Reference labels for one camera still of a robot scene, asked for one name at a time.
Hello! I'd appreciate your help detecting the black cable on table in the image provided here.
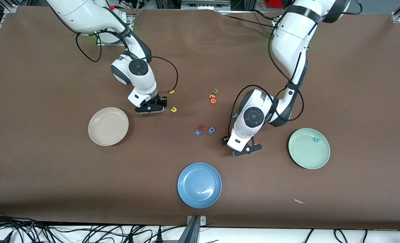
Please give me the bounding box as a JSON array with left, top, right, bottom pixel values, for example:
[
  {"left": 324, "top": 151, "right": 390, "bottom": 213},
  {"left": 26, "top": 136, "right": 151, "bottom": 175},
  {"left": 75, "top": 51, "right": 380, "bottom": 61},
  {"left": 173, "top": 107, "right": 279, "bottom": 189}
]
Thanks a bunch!
[
  {"left": 250, "top": 9, "right": 278, "bottom": 21},
  {"left": 220, "top": 13, "right": 275, "bottom": 28}
]

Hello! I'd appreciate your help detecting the beige brown plate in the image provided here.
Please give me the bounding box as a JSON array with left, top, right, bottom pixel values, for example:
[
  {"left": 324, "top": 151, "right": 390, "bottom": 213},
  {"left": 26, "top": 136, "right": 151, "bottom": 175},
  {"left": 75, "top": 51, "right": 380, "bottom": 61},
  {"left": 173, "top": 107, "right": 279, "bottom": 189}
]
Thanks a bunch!
[{"left": 88, "top": 107, "right": 129, "bottom": 146}]

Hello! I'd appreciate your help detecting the small metal bracket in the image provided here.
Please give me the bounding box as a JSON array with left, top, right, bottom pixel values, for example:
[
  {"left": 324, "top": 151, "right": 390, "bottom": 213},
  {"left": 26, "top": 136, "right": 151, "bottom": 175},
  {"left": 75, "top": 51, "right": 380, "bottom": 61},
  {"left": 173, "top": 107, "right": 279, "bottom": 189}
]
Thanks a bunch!
[{"left": 187, "top": 215, "right": 207, "bottom": 226}]

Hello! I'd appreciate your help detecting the blue plate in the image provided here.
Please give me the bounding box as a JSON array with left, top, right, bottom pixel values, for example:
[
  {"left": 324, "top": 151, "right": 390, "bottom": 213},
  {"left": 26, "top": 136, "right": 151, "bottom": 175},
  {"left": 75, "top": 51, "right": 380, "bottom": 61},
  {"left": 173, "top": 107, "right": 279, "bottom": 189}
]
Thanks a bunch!
[{"left": 177, "top": 163, "right": 222, "bottom": 209}]

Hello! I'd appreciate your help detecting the aluminium profile bar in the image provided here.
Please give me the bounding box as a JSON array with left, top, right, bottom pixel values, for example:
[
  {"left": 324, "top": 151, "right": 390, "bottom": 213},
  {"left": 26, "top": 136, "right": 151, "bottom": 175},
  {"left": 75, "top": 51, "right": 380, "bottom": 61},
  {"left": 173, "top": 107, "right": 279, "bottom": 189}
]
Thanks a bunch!
[{"left": 177, "top": 216, "right": 201, "bottom": 243}]

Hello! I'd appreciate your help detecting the pale green plate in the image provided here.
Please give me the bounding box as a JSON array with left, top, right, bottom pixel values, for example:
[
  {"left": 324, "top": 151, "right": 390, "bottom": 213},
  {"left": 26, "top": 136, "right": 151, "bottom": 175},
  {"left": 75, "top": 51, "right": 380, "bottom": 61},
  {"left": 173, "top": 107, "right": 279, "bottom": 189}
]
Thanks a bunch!
[{"left": 288, "top": 128, "right": 331, "bottom": 169}]

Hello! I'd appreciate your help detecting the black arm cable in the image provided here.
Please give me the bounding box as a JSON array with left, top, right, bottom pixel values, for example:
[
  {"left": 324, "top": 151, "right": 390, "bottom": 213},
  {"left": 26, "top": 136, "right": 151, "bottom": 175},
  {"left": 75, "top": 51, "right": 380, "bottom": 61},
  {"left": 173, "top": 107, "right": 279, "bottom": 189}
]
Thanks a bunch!
[
  {"left": 228, "top": 0, "right": 363, "bottom": 136},
  {"left": 75, "top": 30, "right": 179, "bottom": 94}
]

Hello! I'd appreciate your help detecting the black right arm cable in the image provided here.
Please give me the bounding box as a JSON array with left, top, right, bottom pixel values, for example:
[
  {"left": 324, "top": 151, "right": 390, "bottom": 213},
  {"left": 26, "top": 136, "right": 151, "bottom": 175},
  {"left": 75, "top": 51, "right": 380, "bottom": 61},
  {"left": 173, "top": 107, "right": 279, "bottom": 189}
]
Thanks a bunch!
[{"left": 75, "top": 30, "right": 179, "bottom": 94}]

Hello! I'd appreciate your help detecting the grey metal box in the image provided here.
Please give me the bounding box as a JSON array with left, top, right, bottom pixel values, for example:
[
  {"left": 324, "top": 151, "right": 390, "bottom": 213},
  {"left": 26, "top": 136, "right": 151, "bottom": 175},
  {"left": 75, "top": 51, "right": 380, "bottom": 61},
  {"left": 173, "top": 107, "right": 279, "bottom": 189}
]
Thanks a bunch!
[{"left": 181, "top": 0, "right": 231, "bottom": 11}]

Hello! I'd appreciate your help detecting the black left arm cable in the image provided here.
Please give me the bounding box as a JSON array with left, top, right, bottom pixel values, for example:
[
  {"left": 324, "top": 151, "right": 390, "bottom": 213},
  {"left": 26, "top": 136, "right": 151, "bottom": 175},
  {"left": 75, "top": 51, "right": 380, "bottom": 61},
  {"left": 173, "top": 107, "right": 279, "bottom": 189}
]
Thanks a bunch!
[{"left": 228, "top": 0, "right": 363, "bottom": 136}]

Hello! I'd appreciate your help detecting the red box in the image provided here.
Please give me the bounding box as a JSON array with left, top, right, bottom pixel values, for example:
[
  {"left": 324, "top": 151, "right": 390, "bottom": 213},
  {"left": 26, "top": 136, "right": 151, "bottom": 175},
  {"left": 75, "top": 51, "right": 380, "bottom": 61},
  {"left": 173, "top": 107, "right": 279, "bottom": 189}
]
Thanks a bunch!
[{"left": 268, "top": 0, "right": 291, "bottom": 9}]

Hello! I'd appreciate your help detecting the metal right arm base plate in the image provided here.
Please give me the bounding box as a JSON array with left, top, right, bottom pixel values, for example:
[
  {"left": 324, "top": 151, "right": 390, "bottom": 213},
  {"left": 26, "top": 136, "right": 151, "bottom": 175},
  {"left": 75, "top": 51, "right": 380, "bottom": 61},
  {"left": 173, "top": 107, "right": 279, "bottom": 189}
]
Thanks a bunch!
[{"left": 96, "top": 14, "right": 133, "bottom": 46}]

